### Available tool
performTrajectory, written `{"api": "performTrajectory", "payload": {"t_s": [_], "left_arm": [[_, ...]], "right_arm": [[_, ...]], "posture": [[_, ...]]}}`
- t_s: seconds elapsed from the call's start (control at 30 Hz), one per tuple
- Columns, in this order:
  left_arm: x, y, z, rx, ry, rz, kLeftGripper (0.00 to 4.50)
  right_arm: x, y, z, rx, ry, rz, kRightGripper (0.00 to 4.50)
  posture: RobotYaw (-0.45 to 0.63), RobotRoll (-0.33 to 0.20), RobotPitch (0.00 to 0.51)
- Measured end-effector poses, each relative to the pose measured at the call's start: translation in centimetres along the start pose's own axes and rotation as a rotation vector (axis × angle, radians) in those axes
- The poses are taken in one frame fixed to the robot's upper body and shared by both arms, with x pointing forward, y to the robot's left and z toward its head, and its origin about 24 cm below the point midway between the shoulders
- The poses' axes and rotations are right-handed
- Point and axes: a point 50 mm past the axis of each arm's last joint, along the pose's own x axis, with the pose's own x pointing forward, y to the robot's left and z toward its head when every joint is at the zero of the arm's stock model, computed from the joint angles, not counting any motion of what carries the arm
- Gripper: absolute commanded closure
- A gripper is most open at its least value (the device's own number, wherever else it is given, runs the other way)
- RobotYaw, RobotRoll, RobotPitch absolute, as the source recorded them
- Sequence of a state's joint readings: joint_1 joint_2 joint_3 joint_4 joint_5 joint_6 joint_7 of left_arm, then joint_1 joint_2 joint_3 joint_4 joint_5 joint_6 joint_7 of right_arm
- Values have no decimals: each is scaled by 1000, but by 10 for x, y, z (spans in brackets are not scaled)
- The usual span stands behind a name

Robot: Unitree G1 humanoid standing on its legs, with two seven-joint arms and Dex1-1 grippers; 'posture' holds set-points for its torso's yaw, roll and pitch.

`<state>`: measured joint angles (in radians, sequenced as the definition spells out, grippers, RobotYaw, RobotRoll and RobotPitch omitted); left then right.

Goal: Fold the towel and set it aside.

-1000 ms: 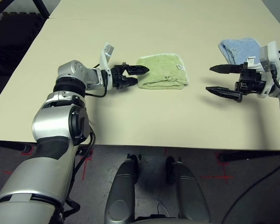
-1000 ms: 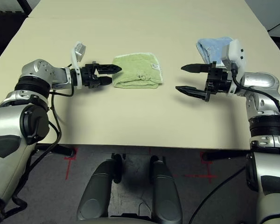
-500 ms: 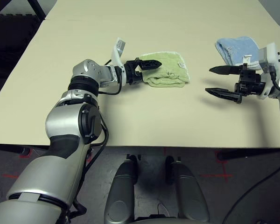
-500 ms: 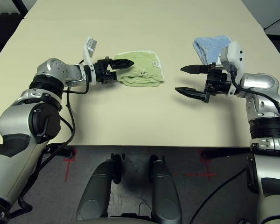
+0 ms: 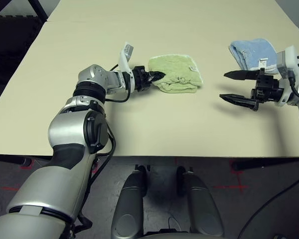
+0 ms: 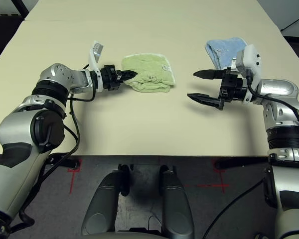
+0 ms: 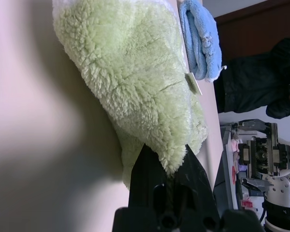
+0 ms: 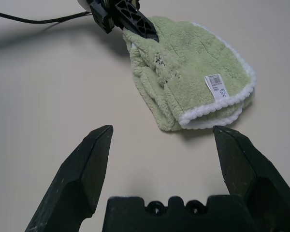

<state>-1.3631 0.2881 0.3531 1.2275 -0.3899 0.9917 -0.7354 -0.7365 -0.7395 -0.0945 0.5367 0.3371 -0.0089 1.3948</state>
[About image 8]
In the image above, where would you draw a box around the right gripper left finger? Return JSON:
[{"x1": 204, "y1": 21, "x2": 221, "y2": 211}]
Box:
[{"x1": 24, "y1": 125, "x2": 114, "y2": 232}]

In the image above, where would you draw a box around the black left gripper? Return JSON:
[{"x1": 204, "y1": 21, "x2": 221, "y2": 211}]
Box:
[{"x1": 88, "y1": 0, "x2": 160, "y2": 42}]

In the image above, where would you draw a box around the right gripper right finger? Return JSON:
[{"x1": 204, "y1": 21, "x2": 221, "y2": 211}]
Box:
[{"x1": 212, "y1": 125, "x2": 290, "y2": 232}]

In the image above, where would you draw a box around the green swan towel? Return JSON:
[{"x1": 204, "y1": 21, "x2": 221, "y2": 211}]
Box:
[{"x1": 122, "y1": 15, "x2": 257, "y2": 132}]

